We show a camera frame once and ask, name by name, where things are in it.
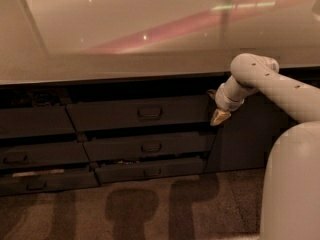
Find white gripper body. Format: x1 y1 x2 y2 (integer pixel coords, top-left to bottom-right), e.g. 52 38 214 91
215 84 244 112

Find grey drawer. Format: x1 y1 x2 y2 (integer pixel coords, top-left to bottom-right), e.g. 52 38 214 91
0 168 98 196
83 132 215 161
0 142 88 169
66 95 210 131
0 106 74 139
95 157 205 184

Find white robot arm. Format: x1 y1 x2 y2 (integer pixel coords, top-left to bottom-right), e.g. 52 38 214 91
211 53 320 240

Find items in left drawer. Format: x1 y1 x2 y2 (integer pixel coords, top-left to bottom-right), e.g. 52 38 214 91
8 90 60 108

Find grey cabinet door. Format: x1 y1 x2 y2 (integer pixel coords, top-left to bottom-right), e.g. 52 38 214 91
204 71 320 174

